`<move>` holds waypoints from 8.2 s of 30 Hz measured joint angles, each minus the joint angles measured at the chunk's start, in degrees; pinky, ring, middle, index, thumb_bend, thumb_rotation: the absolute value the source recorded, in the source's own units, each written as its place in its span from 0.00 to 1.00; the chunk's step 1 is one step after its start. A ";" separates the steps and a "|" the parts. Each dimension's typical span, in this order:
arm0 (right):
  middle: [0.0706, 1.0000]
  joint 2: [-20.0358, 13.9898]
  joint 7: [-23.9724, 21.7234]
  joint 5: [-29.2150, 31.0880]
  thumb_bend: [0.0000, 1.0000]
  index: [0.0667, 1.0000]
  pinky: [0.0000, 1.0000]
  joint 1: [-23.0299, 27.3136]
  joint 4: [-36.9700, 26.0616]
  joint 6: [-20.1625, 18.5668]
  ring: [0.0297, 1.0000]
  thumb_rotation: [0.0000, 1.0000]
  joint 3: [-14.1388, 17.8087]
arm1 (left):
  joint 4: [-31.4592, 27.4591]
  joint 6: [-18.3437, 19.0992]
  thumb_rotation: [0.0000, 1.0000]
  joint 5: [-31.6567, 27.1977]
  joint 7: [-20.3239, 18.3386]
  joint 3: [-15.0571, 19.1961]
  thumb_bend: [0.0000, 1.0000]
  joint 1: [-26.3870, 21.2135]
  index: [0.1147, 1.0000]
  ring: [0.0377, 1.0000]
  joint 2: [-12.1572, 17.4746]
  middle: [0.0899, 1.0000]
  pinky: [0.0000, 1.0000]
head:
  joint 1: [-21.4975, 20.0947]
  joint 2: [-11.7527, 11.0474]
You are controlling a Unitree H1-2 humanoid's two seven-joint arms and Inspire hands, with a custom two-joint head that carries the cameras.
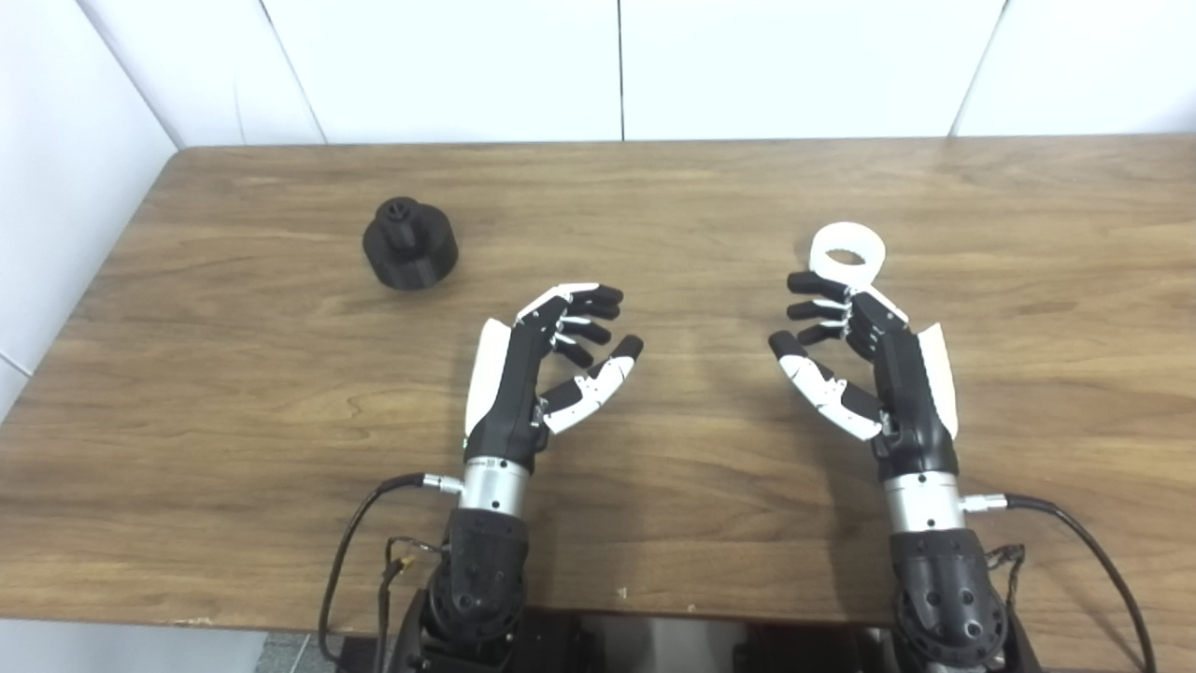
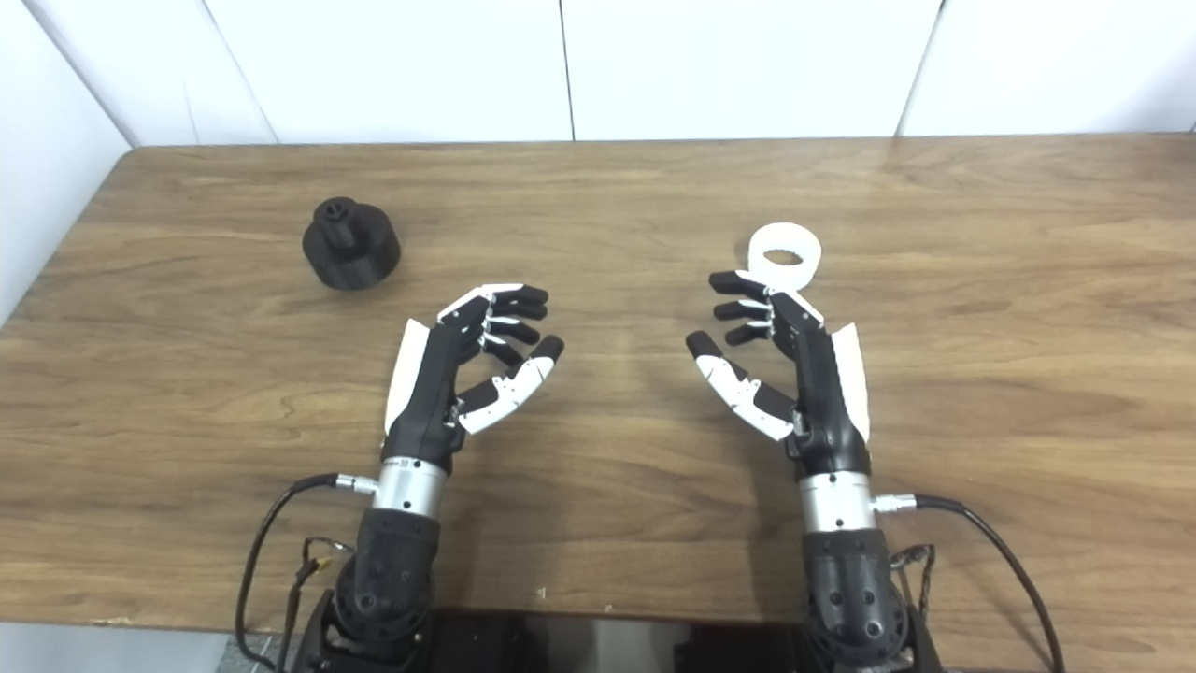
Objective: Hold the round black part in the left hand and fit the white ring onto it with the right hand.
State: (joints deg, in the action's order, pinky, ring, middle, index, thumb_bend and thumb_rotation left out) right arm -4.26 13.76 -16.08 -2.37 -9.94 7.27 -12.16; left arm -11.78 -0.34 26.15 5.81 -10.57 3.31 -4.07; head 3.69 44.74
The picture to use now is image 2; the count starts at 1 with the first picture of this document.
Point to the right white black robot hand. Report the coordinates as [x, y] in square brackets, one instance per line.
[827, 402]

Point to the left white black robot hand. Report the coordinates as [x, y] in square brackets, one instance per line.
[425, 402]

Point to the round black plastic part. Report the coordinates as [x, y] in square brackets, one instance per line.
[360, 257]

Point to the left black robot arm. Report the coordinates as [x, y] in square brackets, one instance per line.
[392, 570]

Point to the glossy black robot torso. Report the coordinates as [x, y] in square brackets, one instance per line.
[579, 645]

